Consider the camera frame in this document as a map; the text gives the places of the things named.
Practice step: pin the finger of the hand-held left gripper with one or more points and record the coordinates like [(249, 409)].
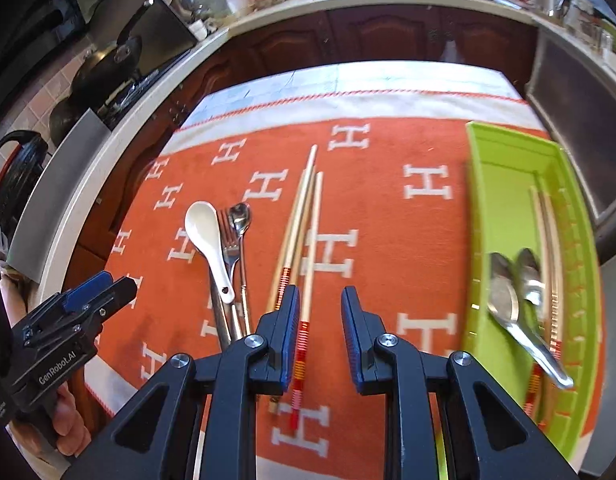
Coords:
[(88, 287), (115, 292)]

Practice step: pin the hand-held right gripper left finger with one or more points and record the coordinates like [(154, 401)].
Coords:
[(288, 340)]

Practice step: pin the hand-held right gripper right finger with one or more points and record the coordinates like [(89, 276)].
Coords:
[(350, 330)]

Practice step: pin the metal fork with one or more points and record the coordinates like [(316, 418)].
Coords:
[(230, 250)]

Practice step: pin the white ceramic spoon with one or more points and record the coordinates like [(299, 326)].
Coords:
[(203, 225)]

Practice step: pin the green plastic utensil tray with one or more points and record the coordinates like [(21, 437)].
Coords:
[(508, 185)]

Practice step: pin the person's left hand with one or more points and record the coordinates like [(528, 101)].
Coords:
[(70, 410)]

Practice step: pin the stainless steel side panel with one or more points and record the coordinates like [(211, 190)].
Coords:
[(63, 195)]

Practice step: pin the orange patterned blanket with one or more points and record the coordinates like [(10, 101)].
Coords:
[(388, 210)]

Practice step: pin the black pressure cooker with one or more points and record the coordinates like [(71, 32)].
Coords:
[(13, 170)]

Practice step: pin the black cooking pot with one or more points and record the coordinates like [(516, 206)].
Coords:
[(63, 120)]

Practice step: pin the gas stove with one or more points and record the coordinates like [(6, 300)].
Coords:
[(133, 95)]

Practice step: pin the dark metal wok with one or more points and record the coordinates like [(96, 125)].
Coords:
[(108, 60)]

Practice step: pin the light blue tablecloth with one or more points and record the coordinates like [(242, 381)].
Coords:
[(268, 92)]

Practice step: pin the stainless steel splash panel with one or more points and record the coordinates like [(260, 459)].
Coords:
[(153, 25)]

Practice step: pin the black range hood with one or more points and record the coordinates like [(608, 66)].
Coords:
[(28, 20)]

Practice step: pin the dark wooden kitchen cabinets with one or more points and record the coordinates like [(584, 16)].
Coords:
[(363, 35)]

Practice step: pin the white plastic bag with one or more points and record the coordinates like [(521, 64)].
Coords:
[(453, 52)]

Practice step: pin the metal cabinet frosted doors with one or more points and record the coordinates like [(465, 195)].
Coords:
[(578, 110)]

